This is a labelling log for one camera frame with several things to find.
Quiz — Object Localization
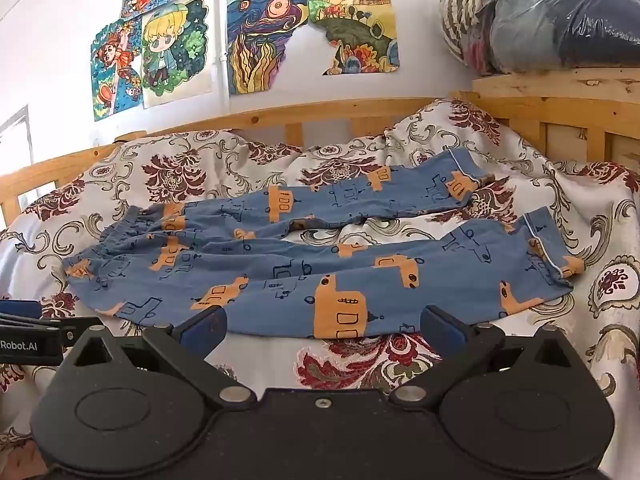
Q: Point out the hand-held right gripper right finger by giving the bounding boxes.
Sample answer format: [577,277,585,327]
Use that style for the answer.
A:
[390,304,589,411]

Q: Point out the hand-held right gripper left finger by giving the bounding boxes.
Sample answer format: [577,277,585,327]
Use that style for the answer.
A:
[59,304,258,411]

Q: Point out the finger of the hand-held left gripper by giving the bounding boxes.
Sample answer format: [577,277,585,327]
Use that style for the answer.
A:
[0,300,104,335]

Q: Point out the blue pants with orange print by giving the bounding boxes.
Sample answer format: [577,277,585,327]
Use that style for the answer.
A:
[62,150,586,340]

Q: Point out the window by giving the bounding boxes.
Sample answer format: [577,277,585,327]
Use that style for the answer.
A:
[0,105,32,177]

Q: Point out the floral white and red blanket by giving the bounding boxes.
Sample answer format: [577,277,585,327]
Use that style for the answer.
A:
[0,97,640,466]

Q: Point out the clear plastic bag of clothes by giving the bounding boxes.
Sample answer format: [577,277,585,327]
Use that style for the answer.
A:
[440,0,640,75]

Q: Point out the wooden bed frame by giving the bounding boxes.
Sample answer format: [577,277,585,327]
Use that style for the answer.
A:
[0,67,640,228]

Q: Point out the fish and figure wall poster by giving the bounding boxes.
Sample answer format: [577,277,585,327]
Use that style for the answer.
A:
[90,17,147,122]

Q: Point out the yellow-haired figure wall poster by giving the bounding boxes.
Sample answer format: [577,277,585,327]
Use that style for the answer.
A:
[141,0,215,109]

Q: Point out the swirly sea wall poster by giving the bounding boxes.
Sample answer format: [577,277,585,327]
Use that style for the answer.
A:
[226,0,309,96]

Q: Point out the landscape hills wall poster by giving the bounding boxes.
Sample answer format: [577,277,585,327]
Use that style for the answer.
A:
[305,0,401,77]

